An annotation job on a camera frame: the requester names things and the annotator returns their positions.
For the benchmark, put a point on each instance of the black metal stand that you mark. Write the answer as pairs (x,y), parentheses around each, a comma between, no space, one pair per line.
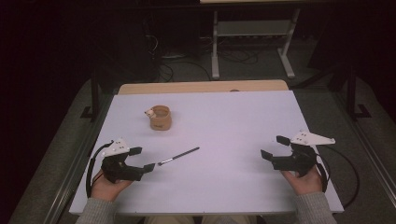
(95,99)
(351,93)

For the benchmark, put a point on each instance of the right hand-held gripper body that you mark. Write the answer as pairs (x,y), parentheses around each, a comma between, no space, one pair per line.
(300,160)

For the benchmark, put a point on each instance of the thin black brush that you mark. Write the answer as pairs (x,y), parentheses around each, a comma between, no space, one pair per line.
(180,156)

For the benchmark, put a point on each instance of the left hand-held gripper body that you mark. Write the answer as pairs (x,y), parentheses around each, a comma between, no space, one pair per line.
(118,169)

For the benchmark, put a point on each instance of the person's right hand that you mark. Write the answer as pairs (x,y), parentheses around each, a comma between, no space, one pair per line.
(306,185)

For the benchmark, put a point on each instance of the person's left hand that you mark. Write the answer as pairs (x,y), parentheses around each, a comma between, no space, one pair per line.
(106,189)

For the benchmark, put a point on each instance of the white metal desk frame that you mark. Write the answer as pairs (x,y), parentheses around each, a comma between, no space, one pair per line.
(249,28)

